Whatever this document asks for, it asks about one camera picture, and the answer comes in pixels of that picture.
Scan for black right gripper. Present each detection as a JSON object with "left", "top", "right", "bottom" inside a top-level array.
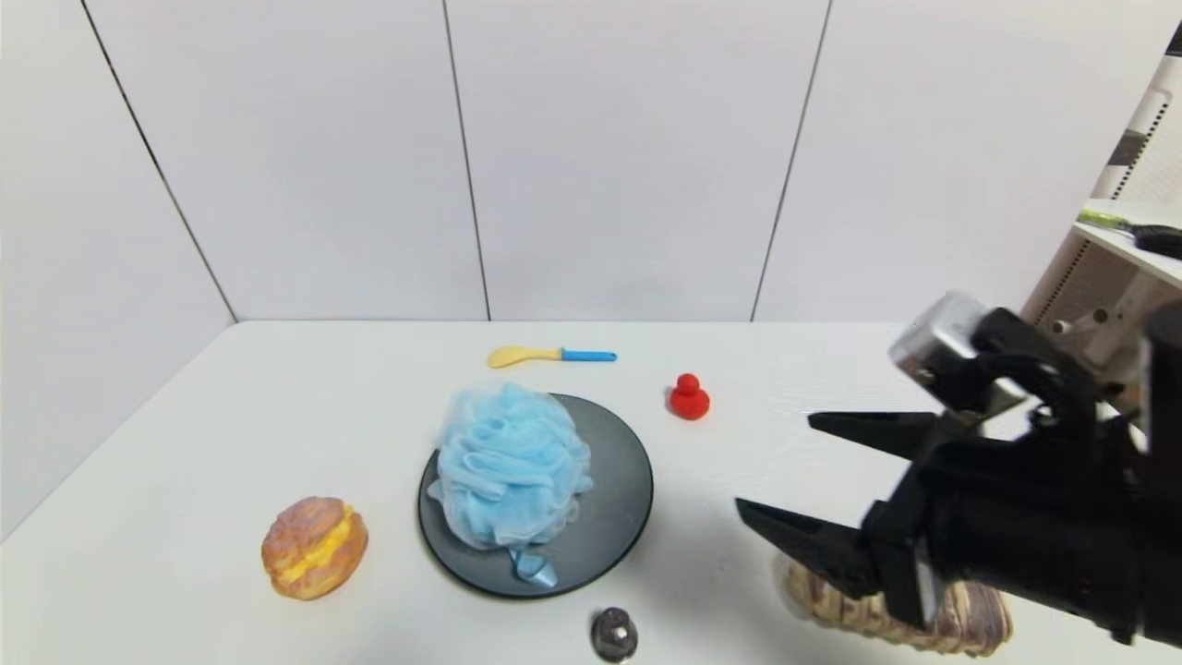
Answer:
[{"left": 735, "top": 410, "right": 1140, "bottom": 646}]

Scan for light blue mesh bath loofah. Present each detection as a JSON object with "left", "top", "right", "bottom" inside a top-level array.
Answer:
[{"left": 427, "top": 381, "right": 595, "bottom": 589}]

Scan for round gray plate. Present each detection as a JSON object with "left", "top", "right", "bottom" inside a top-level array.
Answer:
[{"left": 417, "top": 393, "right": 655, "bottom": 599}]

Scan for red rubber duck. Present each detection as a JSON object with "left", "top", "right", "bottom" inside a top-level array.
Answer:
[{"left": 669, "top": 373, "right": 711, "bottom": 422}]

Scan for long striped brown bread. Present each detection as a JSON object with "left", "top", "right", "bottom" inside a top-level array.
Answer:
[{"left": 785, "top": 558, "right": 1014, "bottom": 658}]

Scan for small dark grey ball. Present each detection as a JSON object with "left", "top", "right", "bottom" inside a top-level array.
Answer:
[{"left": 591, "top": 606, "right": 639, "bottom": 662}]

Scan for white perforated panel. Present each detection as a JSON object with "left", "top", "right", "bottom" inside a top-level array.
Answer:
[{"left": 1090, "top": 51, "right": 1182, "bottom": 206}]

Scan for cream puff bread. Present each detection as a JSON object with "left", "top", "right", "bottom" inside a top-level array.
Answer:
[{"left": 261, "top": 496, "right": 370, "bottom": 601}]

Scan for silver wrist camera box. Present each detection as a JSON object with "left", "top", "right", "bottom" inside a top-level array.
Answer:
[{"left": 888, "top": 292, "right": 1028, "bottom": 417}]

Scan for yellow spoon blue handle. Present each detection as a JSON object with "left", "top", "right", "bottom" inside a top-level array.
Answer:
[{"left": 487, "top": 346, "right": 618, "bottom": 370}]

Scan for black brush green handle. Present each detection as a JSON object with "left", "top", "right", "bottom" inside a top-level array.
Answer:
[{"left": 1075, "top": 210, "right": 1182, "bottom": 261}]

